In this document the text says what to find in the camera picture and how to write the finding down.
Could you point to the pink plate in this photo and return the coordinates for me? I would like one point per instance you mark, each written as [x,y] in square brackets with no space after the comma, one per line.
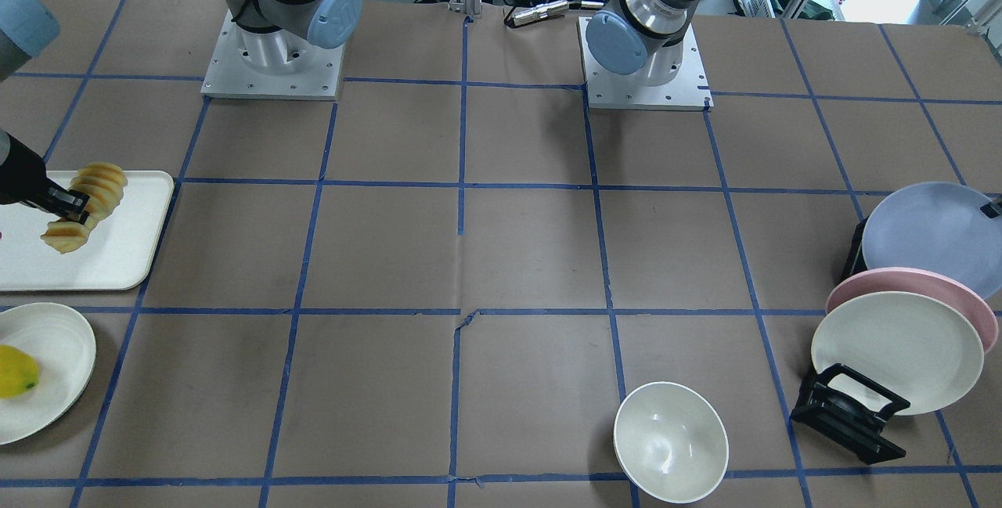
[919,281]

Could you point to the black dish rack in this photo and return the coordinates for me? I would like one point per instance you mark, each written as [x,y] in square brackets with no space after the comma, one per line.
[845,406]

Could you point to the ridged yellow bread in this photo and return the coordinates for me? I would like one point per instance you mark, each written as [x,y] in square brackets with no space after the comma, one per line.
[103,185]

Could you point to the white plate with lemon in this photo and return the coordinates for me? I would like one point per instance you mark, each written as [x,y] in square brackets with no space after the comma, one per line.
[63,343]

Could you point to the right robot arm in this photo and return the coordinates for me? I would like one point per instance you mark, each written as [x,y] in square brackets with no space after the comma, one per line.
[28,26]

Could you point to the yellow lemon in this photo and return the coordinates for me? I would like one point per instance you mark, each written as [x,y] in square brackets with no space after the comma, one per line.
[20,372]

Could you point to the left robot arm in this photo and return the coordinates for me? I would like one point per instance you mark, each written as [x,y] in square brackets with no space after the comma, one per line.
[625,35]

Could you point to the cream ceramic bowl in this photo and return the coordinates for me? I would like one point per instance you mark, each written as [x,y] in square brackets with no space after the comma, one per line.
[671,443]

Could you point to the cream plate in rack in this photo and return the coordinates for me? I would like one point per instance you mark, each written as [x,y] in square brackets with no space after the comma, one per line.
[918,348]

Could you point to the blue plate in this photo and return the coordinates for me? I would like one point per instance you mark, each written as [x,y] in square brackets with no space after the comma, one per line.
[946,228]

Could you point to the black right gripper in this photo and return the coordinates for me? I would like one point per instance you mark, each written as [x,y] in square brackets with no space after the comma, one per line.
[19,176]

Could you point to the white serving tray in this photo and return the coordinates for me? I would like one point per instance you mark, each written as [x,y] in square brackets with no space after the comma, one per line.
[117,256]

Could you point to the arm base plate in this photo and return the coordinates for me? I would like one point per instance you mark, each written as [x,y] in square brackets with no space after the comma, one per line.
[272,66]
[674,79]

